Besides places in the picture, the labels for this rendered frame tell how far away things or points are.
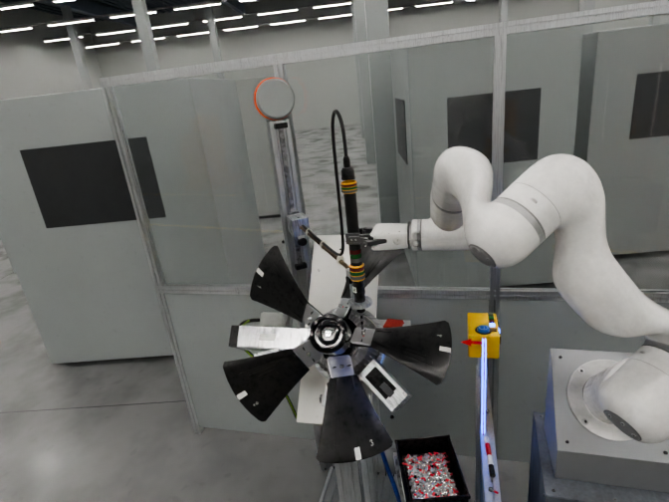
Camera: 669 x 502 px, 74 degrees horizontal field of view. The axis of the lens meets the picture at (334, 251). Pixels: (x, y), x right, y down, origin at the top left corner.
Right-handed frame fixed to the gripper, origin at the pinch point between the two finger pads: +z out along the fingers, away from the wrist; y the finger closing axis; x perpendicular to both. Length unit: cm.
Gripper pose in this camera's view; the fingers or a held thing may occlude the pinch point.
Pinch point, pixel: (354, 235)
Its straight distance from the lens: 123.9
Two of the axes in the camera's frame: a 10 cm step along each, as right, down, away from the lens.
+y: 2.5, -3.6, 9.0
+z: -9.6, 0.1, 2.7
